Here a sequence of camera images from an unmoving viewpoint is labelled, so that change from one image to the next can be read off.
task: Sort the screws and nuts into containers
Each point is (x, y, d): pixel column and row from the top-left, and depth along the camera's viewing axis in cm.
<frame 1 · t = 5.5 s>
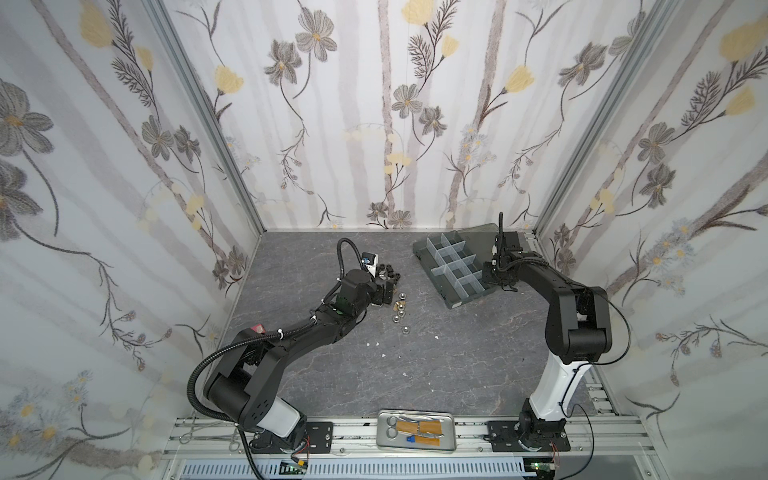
left hand: (376, 269, 88), fingers open
right hand: (486, 268, 98), fingers closed
grey compartment organizer box: (453, 261, 109), point 4 cm above the table
silver hex nut: (405, 330, 95), on the table
silver hex nut 2: (401, 307, 100), on the table
silver hex nut 3: (402, 296, 102), on the table

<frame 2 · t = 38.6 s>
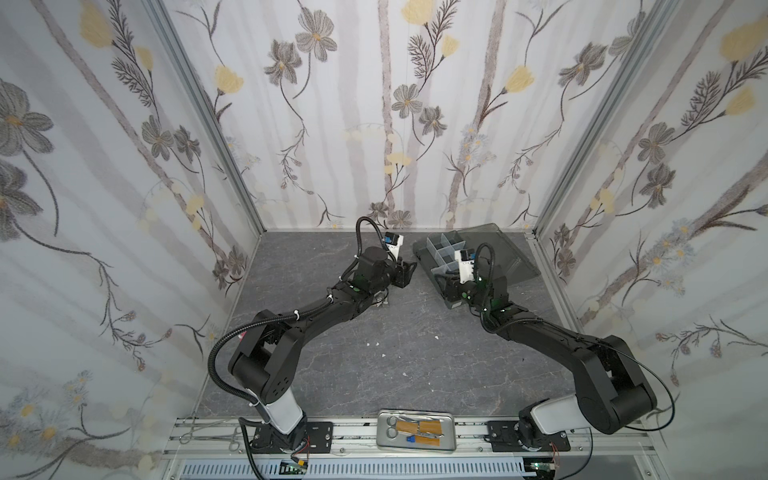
left hand: (408, 254, 85), fingers open
right hand: (438, 267, 85), fingers open
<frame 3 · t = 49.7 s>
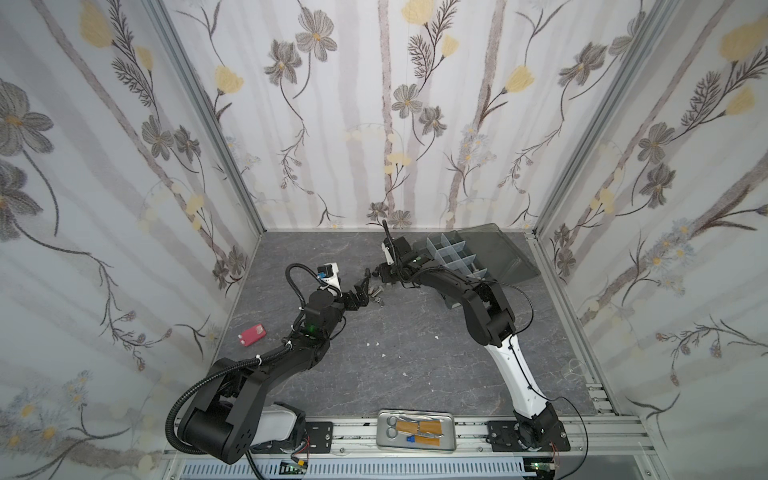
left hand: (350, 271, 85), fingers open
right hand: (376, 259, 101), fingers open
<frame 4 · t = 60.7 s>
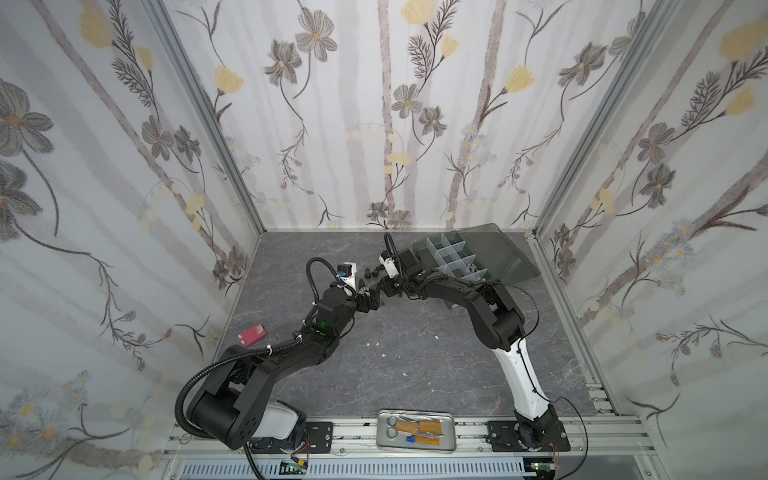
left hand: (362, 272, 86), fingers open
right hand: (377, 271, 101), fingers open
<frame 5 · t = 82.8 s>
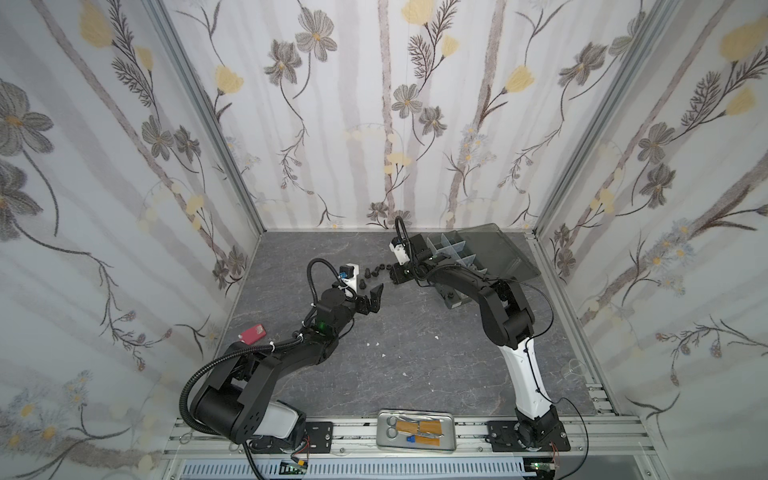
left hand: (364, 274, 86), fingers open
right hand: (389, 259, 99), fingers open
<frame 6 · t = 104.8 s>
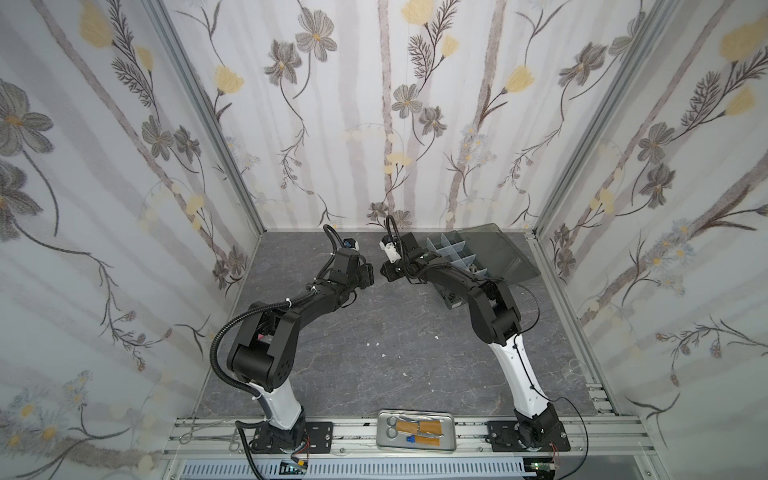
left hand: (361, 260, 95), fingers open
right hand: (379, 256, 100), fingers closed
